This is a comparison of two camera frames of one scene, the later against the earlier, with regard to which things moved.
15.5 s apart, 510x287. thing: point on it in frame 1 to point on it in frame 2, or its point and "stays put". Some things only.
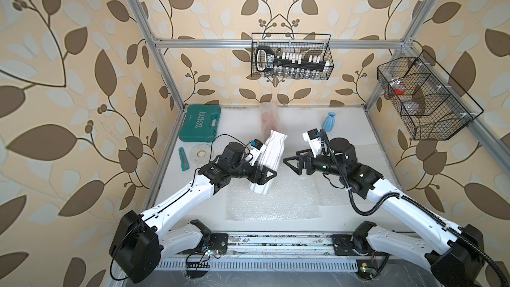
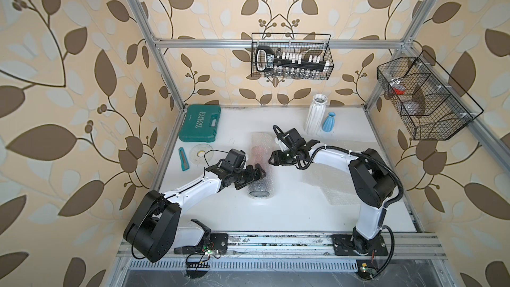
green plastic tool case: (200, 123) stays put
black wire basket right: (431, 105) stays put
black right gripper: (309, 157) to (277, 158)
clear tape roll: (201, 154) stays put
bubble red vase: (269, 116) to (261, 145)
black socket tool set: (289, 64) stays put
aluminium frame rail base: (285, 260) stays put
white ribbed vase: (271, 159) to (314, 118)
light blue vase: (329, 121) stays put
